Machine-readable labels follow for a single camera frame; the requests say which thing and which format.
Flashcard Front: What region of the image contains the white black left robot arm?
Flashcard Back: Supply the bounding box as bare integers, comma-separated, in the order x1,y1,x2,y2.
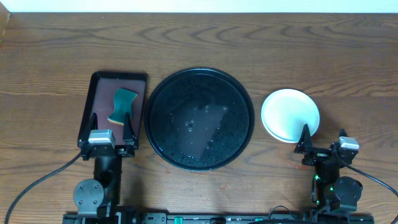
63,113,139,223

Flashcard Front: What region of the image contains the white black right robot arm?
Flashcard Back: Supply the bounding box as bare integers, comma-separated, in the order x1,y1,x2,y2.
294,124,363,221

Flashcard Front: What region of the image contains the green yellow sponge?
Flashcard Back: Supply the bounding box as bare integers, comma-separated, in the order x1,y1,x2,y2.
108,88,138,125

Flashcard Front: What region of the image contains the mint plate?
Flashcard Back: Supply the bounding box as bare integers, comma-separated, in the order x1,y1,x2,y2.
264,125,301,144
261,89,320,139

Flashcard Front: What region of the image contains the round black tray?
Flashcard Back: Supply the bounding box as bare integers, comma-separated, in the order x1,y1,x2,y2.
144,67,255,172

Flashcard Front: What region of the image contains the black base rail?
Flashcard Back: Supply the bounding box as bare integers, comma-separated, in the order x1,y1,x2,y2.
62,207,375,224

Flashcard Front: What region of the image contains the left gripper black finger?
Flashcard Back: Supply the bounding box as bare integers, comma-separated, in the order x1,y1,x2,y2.
80,113,98,142
123,113,137,142

